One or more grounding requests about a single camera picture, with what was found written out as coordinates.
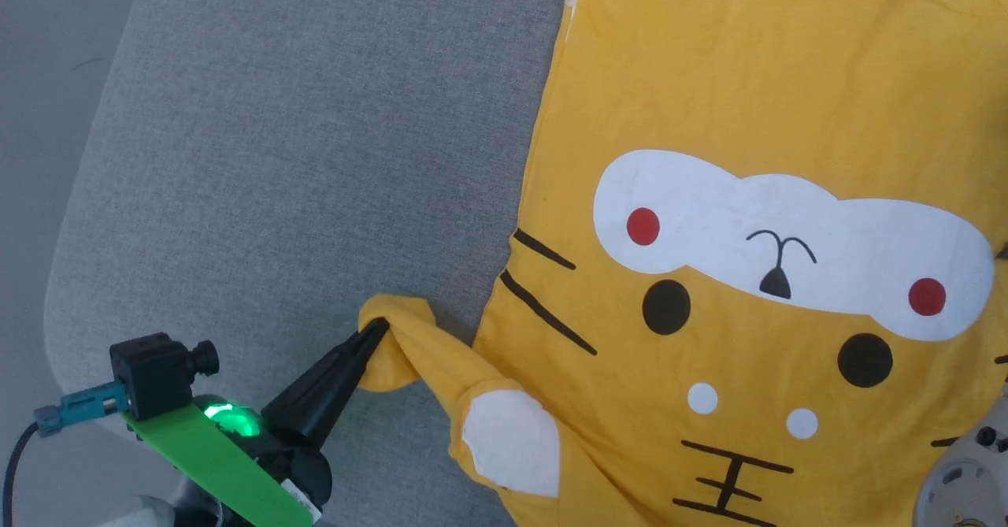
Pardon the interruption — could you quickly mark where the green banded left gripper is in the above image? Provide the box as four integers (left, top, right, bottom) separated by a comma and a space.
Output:
124, 317, 391, 527

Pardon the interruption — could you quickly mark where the yellow cat face shirt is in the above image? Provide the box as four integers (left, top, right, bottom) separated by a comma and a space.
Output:
358, 0, 1008, 527

